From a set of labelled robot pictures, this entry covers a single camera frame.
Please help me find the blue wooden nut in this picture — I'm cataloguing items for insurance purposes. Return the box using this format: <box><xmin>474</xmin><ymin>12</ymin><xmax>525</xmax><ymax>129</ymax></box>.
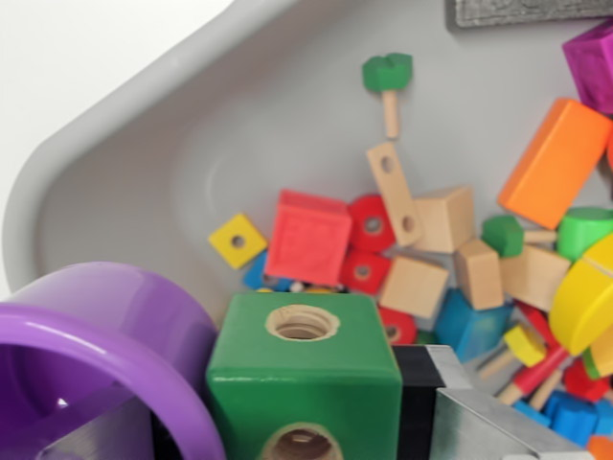
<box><xmin>545</xmin><ymin>389</ymin><xmax>613</xmax><ymax>449</ymax></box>

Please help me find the red wooden cube with holes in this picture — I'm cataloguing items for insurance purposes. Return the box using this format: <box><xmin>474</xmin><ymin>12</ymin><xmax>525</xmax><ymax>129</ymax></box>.
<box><xmin>339</xmin><ymin>248</ymin><xmax>394</xmax><ymax>294</ymax></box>

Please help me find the natural wood cube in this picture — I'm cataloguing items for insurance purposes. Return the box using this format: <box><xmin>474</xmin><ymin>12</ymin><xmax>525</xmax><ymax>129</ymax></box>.
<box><xmin>378</xmin><ymin>254</ymin><xmax>451</xmax><ymax>320</ymax></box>
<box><xmin>410</xmin><ymin>185</ymin><xmax>477</xmax><ymax>255</ymax></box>

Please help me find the blue wooden bolt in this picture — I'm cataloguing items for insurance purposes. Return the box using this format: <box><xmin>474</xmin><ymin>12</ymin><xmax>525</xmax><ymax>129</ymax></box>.
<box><xmin>513</xmin><ymin>368</ymin><xmax>565</xmax><ymax>428</ymax></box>

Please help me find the black metal gripper left finger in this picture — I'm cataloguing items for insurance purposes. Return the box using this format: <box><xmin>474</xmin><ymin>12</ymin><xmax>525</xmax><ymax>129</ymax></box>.
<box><xmin>37</xmin><ymin>396</ymin><xmax>187</xmax><ymax>460</ymax></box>

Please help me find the blue toy piece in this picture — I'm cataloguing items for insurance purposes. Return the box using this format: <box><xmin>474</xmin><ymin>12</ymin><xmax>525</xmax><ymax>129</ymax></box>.
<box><xmin>240</xmin><ymin>250</ymin><xmax>294</xmax><ymax>293</ymax></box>

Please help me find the grey plastic bin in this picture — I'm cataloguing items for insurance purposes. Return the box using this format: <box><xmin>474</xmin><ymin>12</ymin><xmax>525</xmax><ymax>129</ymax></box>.
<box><xmin>1</xmin><ymin>0</ymin><xmax>613</xmax><ymax>460</ymax></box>

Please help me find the red wooden toy screwdriver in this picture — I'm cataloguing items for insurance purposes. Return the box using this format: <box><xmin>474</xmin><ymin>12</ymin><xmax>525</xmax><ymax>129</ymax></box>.
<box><xmin>496</xmin><ymin>345</ymin><xmax>572</xmax><ymax>407</ymax></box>

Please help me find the natural wood block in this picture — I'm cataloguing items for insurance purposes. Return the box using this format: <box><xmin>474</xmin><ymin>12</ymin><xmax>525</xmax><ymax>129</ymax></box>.
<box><xmin>497</xmin><ymin>243</ymin><xmax>572</xmax><ymax>313</ymax></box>
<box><xmin>453</xmin><ymin>238</ymin><xmax>506</xmax><ymax>311</ymax></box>

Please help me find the green wooden cylinder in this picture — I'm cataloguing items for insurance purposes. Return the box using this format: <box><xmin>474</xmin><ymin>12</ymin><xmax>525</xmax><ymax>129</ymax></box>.
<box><xmin>556</xmin><ymin>206</ymin><xmax>613</xmax><ymax>263</ymax></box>

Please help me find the black metal gripper right finger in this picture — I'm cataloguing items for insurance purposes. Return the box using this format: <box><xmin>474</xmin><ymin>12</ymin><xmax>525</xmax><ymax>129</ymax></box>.
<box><xmin>391</xmin><ymin>343</ymin><xmax>596</xmax><ymax>460</ymax></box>

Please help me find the red textured block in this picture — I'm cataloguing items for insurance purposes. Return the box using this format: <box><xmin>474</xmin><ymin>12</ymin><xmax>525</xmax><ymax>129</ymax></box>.
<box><xmin>263</xmin><ymin>189</ymin><xmax>354</xmax><ymax>289</ymax></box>

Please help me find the teal blue wooden block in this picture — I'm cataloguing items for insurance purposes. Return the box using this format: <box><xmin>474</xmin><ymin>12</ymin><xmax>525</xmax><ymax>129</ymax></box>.
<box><xmin>434</xmin><ymin>287</ymin><xmax>516</xmax><ymax>363</ymax></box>

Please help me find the yellow square nut with hole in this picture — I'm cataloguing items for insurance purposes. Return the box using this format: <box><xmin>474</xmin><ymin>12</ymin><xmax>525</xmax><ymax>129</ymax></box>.
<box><xmin>207</xmin><ymin>212</ymin><xmax>270</xmax><ymax>271</ymax></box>

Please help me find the purple plastic cup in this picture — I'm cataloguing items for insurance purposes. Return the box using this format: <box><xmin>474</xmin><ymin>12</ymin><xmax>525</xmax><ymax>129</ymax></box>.
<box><xmin>0</xmin><ymin>261</ymin><xmax>227</xmax><ymax>460</ymax></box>

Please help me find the yellow segmented wooden bar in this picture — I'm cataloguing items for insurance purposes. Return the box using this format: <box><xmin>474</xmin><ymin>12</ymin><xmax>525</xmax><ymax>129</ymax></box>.
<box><xmin>580</xmin><ymin>330</ymin><xmax>613</xmax><ymax>380</ymax></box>

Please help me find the yellow wooden bolt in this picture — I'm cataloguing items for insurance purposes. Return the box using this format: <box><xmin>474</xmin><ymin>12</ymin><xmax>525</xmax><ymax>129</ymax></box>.
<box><xmin>477</xmin><ymin>324</ymin><xmax>549</xmax><ymax>380</ymax></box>

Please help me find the magenta textured block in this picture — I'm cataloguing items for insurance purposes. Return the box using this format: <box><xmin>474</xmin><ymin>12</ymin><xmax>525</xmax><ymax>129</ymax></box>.
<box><xmin>561</xmin><ymin>17</ymin><xmax>613</xmax><ymax>117</ymax></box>

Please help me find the yellow wooden banana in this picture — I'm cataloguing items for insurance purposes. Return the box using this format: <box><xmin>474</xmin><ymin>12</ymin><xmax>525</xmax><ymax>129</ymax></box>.
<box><xmin>548</xmin><ymin>234</ymin><xmax>613</xmax><ymax>358</ymax></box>

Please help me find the orange wooden rectangular block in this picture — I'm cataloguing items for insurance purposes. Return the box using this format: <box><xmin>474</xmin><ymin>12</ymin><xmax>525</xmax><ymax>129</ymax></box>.
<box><xmin>497</xmin><ymin>97</ymin><xmax>613</xmax><ymax>231</ymax></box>

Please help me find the grey textured flat plate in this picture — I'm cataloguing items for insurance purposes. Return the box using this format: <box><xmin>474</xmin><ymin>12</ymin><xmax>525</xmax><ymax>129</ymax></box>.
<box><xmin>446</xmin><ymin>0</ymin><xmax>613</xmax><ymax>31</ymax></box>

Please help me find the green wooden cube with holes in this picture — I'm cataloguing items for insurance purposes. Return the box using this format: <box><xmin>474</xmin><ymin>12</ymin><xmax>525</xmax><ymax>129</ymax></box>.
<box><xmin>206</xmin><ymin>292</ymin><xmax>404</xmax><ymax>460</ymax></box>

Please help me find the red wooden cylinder with hole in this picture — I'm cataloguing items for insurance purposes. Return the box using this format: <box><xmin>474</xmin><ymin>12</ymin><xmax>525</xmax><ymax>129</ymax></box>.
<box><xmin>376</xmin><ymin>306</ymin><xmax>419</xmax><ymax>347</ymax></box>
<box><xmin>346</xmin><ymin>193</ymin><xmax>397</xmax><ymax>253</ymax></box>

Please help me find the red wooden bolt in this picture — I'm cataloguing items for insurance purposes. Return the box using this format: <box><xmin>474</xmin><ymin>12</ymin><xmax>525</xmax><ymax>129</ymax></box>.
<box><xmin>561</xmin><ymin>358</ymin><xmax>613</xmax><ymax>404</ymax></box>

